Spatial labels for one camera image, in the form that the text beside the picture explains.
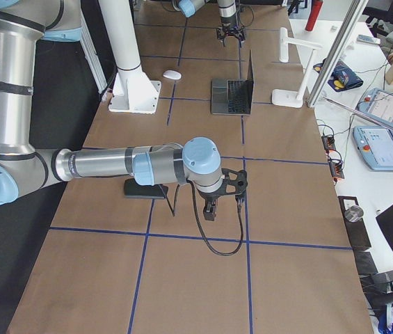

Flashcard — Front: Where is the aluminium frame post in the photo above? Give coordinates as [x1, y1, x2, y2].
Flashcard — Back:
[307, 0, 368, 108]

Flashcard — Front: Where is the grey laptop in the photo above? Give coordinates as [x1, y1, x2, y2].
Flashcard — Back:
[211, 50, 254, 116]

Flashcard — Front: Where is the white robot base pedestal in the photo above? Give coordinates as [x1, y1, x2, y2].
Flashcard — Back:
[99, 0, 161, 114]

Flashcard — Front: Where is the blue patterned pouch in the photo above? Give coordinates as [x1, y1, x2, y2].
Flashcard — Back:
[328, 60, 364, 93]

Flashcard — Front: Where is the black mouse pad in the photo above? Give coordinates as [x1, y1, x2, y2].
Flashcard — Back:
[123, 178, 168, 199]

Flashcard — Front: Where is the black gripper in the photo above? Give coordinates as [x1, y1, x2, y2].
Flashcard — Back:
[198, 191, 220, 221]
[216, 25, 245, 44]

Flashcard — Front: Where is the orange black connector block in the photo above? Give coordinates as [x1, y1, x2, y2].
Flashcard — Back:
[321, 134, 344, 183]

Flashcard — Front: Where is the red bottle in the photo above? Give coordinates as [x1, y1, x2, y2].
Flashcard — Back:
[305, 0, 323, 31]

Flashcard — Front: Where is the blue teach pendant near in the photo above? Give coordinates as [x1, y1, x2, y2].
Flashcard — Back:
[353, 126, 393, 172]

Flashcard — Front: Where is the blue teach pendant far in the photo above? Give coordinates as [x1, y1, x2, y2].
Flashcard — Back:
[357, 88, 393, 126]

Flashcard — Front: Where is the blue teach pendant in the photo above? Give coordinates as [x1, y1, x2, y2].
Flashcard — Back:
[353, 126, 393, 172]
[357, 88, 393, 126]

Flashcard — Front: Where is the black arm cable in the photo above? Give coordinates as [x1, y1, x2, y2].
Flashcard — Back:
[159, 180, 246, 257]

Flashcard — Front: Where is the white computer mouse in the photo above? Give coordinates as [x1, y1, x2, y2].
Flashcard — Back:
[163, 70, 182, 81]

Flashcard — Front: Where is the black box with cylinder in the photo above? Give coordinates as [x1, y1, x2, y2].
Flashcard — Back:
[338, 196, 371, 251]

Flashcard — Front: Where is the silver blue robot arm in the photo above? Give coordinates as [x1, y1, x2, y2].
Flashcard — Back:
[0, 42, 165, 224]
[171, 0, 246, 47]

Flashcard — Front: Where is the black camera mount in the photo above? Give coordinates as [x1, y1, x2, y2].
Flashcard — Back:
[216, 168, 248, 208]

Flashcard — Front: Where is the white desk lamp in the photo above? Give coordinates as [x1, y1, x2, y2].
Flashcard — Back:
[269, 27, 323, 108]

